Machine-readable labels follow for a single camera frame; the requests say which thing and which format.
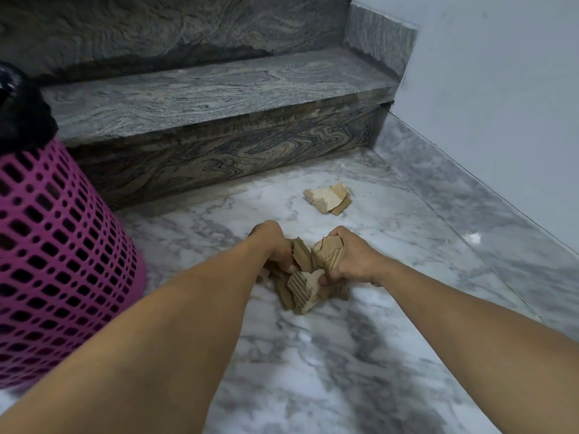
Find person's left hand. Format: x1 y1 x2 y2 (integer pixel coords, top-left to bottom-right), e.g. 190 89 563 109
246 220 300 274

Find person's right hand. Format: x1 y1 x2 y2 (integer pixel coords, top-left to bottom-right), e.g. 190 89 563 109
317 225 395 288

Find torn corrugated paper piece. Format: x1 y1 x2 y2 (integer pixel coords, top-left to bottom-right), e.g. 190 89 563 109
285 268 335 316
311 234 347 272

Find torn brown paper piece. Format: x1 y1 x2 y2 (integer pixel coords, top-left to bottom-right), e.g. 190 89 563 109
289 237 314 274

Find small brown paper piece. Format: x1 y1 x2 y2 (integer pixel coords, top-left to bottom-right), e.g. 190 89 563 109
330 196 353 218

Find cardboard scraps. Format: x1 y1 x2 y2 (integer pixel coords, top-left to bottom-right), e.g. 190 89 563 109
303 183 350 215

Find pink bin with black liner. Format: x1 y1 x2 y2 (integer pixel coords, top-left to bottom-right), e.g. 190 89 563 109
0 60 148 390

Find black plastic bag liner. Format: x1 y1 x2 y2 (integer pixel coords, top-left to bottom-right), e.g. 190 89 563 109
0 60 60 153

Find person's right forearm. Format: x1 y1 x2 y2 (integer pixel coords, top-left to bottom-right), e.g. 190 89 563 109
375 262 579 434

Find person's left forearm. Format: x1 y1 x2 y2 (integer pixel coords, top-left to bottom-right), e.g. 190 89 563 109
0 241 277 434

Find grey granite staircase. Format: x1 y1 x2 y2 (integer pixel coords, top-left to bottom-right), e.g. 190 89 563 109
0 0 419 212

